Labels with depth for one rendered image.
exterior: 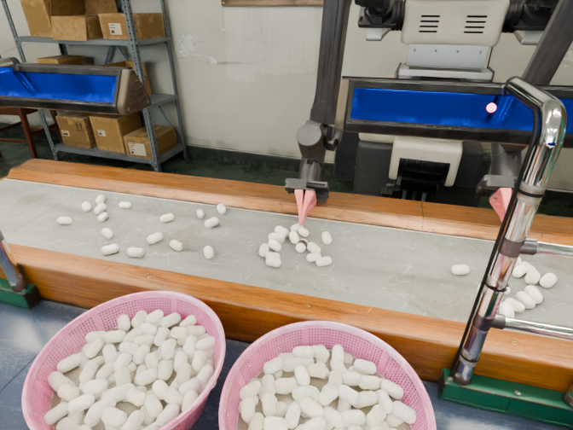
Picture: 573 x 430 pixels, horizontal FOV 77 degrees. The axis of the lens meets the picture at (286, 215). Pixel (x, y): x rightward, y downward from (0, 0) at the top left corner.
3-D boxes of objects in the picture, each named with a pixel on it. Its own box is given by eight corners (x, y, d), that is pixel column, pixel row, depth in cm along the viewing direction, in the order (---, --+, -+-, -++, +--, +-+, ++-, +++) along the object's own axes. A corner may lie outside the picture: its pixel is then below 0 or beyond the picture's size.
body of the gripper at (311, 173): (327, 189, 83) (332, 160, 85) (283, 184, 85) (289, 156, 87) (328, 200, 89) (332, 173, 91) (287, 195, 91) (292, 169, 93)
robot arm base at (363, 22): (401, 2, 113) (361, 2, 116) (402, -17, 105) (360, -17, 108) (396, 28, 112) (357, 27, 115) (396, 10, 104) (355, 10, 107)
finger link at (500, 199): (541, 225, 69) (539, 181, 72) (500, 220, 71) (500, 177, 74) (525, 235, 76) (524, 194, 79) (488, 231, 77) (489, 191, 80)
